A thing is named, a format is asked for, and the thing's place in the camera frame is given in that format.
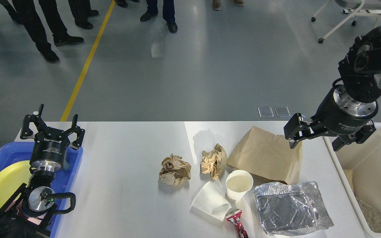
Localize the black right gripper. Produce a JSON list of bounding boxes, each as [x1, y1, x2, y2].
[[284, 85, 378, 151]]

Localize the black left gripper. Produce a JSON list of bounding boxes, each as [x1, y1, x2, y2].
[[20, 104, 86, 171]]

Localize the yellow plastic plate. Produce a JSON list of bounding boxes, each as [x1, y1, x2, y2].
[[0, 161, 31, 208]]

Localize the brown paper bag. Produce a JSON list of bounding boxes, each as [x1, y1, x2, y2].
[[227, 126, 303, 185]]

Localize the silver foil bag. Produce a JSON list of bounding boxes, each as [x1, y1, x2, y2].
[[253, 181, 334, 236]]

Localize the tan paper ball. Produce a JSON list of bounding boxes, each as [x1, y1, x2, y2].
[[201, 143, 228, 180]]

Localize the pink ribbed mug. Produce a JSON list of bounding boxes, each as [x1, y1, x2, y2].
[[5, 200, 41, 225]]

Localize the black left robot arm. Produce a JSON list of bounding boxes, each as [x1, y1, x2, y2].
[[0, 104, 85, 238]]

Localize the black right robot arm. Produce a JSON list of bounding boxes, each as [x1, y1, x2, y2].
[[284, 26, 381, 151]]

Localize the grey-blue mug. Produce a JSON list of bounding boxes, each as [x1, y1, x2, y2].
[[63, 155, 70, 171]]

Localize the white plastic bin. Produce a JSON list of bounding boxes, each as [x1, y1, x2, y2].
[[323, 123, 381, 238]]

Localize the floor outlet cover pair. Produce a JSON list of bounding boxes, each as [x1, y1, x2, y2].
[[258, 106, 291, 118]]

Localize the crumpled plastic in bin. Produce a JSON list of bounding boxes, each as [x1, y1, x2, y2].
[[356, 198, 381, 233]]

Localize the white paper cup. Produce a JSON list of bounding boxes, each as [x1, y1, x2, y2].
[[226, 169, 253, 201]]

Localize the crumpled brown paper ball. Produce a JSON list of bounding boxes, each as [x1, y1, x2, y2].
[[159, 154, 191, 186]]

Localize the red snack wrapper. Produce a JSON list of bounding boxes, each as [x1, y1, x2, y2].
[[225, 209, 249, 238]]

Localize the white rolling chair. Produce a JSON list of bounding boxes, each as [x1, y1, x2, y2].
[[311, 0, 381, 44]]

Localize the white paper napkin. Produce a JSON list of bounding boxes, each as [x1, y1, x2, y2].
[[191, 182, 232, 221]]

